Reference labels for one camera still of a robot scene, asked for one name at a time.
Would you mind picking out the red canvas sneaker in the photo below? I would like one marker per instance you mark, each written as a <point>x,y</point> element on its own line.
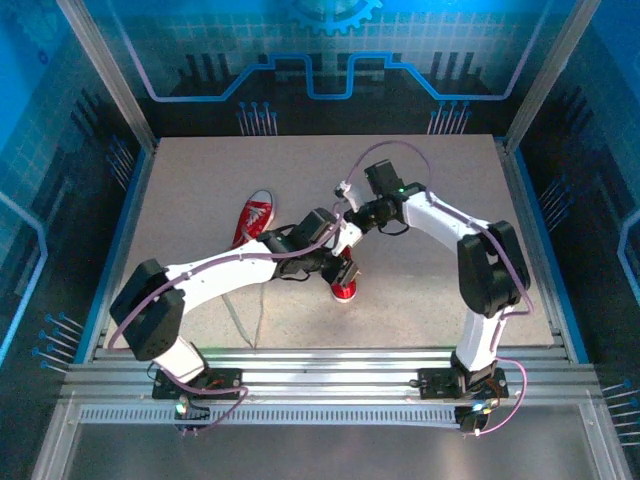
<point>245,225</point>
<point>344,292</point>

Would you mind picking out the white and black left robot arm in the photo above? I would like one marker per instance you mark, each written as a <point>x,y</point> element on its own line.
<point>225,270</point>

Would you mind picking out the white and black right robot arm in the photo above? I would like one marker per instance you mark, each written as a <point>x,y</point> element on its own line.
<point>490,270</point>

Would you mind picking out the grey metal front panel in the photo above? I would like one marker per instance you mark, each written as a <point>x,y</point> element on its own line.
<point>325,450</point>

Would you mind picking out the black controller module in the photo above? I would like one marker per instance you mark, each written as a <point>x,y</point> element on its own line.
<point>197,412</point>
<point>470,420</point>

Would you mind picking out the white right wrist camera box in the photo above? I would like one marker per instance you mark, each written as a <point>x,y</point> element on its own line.
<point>352,197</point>

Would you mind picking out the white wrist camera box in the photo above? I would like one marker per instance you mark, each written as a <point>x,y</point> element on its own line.
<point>352,197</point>
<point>347,237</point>

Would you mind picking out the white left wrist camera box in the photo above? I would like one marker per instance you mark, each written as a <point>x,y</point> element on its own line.
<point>347,237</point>

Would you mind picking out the aluminium rail frame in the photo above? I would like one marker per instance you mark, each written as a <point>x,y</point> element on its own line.
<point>325,372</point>

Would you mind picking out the aluminium table side rail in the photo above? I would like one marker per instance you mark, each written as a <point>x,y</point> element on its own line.
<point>520,200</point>
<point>136,200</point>

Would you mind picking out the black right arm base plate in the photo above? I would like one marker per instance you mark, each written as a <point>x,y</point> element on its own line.
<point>435,382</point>

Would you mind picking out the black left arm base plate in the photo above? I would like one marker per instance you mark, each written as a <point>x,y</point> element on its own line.
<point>225,382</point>

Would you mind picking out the aluminium frame post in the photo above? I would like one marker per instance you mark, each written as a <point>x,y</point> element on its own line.
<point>550,70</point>
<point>107,80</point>

